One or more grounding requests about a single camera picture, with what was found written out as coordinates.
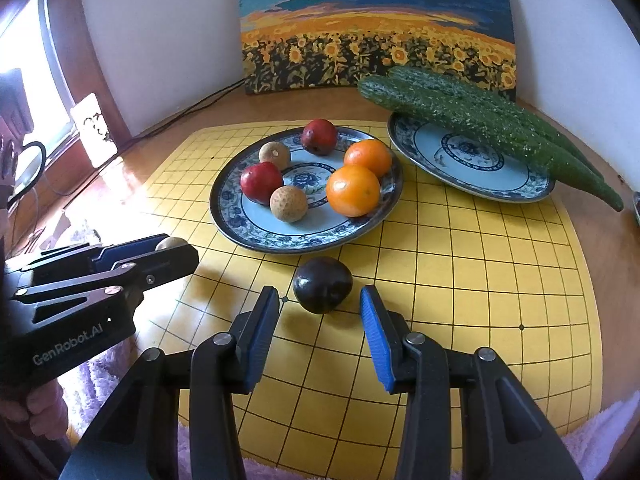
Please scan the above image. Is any brown round fruit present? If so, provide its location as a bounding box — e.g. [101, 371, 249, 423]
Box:
[258, 141, 291, 171]
[154, 236, 189, 252]
[269, 185, 308, 223]

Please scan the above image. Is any red apple front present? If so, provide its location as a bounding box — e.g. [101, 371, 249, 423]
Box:
[240, 162, 283, 206]

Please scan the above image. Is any red apple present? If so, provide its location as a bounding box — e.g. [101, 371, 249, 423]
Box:
[240, 162, 283, 206]
[300, 119, 337, 156]

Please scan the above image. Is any brown round fruit back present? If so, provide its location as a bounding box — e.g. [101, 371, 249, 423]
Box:
[258, 141, 291, 171]

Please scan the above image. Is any red apple back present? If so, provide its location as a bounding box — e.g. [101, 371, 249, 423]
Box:
[300, 119, 337, 156]

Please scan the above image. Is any orange front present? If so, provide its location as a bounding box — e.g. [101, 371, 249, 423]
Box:
[326, 165, 381, 218]

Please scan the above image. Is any orange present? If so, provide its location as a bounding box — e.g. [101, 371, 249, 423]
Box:
[343, 139, 393, 178]
[326, 165, 381, 218]

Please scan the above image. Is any orange back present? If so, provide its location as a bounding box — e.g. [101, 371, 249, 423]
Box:
[343, 139, 393, 178]

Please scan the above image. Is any person's left hand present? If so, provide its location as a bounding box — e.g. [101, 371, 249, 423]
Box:
[1, 379, 68, 441]

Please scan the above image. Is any purple fluffy towel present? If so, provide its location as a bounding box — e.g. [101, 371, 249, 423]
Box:
[61, 344, 639, 479]

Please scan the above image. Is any white card with writing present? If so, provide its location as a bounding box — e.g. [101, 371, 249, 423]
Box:
[70, 93, 117, 168]

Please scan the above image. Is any dark purple plum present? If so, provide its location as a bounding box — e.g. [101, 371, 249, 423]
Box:
[293, 257, 352, 314]

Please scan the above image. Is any sunflower field painting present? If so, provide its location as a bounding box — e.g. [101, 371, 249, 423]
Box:
[240, 0, 516, 99]

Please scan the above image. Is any small blue white plate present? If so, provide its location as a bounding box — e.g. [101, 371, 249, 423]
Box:
[387, 113, 555, 204]

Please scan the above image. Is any green bitter gourd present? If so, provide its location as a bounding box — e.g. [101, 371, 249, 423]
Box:
[388, 66, 604, 179]
[358, 75, 624, 211]

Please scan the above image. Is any black cable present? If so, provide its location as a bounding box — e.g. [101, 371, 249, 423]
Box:
[119, 78, 248, 149]

